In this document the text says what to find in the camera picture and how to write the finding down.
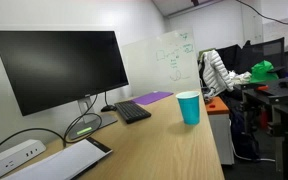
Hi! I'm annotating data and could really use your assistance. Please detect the blue paper cup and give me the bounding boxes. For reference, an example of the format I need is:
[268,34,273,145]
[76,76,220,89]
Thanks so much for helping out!
[175,90,201,126]

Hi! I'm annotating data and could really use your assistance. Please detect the purple mat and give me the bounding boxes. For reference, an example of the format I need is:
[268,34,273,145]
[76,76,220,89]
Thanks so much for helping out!
[131,91,174,106]

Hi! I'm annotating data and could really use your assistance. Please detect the whiteboard with green writing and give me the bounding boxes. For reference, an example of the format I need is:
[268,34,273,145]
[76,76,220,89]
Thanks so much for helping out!
[121,29,202,98]

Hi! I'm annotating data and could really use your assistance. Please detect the black keyboard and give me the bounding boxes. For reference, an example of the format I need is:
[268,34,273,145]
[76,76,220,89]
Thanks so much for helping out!
[113,100,152,125]

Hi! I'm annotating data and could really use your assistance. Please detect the black computer mouse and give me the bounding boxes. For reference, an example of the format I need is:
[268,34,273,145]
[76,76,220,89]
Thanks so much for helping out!
[100,104,117,113]

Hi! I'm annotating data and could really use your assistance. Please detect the silver monitor stand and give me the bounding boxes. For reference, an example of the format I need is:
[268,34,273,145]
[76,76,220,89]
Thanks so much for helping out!
[67,96,118,140]

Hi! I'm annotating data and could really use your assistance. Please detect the white puffer jacket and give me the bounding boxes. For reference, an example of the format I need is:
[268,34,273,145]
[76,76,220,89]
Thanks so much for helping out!
[198,49,235,98]

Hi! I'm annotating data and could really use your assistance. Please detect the orange box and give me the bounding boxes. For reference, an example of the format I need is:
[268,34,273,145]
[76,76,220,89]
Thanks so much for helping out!
[204,96,235,166]

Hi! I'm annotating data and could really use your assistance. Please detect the black computer monitor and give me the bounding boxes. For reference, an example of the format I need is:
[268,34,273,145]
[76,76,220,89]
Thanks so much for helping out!
[0,30,130,117]

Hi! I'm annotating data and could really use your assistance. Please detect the white crumpled cloth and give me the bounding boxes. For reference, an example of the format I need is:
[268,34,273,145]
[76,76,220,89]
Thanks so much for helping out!
[229,70,253,86]

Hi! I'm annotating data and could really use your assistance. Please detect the orange black clamp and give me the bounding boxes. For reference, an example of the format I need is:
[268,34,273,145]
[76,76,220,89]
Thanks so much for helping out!
[254,85,270,92]

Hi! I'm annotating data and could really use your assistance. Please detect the green bag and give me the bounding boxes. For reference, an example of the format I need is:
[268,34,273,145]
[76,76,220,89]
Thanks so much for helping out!
[249,59,280,84]

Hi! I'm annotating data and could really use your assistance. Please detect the red fire extinguisher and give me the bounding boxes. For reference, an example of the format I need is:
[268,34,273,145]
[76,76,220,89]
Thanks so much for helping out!
[259,105,269,130]

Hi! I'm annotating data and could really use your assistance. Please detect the black breadboard robot table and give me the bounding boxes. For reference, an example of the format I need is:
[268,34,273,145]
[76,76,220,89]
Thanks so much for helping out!
[240,76,288,180]

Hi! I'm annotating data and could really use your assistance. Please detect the white power strip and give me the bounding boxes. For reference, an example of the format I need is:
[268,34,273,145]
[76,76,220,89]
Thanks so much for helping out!
[0,139,47,180]

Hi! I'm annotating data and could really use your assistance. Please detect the black monitor cable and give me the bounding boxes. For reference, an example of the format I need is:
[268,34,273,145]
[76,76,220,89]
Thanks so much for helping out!
[63,94,103,148]

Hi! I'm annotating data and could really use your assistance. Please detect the white floor cable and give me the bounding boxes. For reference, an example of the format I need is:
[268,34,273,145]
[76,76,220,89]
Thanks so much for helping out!
[230,139,276,163]

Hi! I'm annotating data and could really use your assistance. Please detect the black power cable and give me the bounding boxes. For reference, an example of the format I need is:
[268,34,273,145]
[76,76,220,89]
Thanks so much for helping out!
[0,127,67,163]

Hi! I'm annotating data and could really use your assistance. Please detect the black overhead cable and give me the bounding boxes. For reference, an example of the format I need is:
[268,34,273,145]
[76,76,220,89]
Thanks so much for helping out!
[235,0,288,29]

